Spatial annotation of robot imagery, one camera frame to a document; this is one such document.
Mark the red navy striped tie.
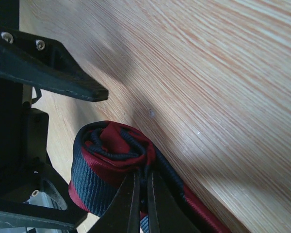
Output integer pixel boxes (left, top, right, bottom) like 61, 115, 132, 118
68, 121, 229, 233

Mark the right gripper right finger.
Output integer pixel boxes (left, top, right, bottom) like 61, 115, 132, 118
147, 171, 200, 233

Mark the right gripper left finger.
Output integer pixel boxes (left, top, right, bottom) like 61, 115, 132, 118
89, 172, 140, 233

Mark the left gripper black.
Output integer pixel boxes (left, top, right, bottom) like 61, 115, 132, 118
0, 26, 109, 211

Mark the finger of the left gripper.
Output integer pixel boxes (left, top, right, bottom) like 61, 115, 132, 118
0, 164, 87, 231

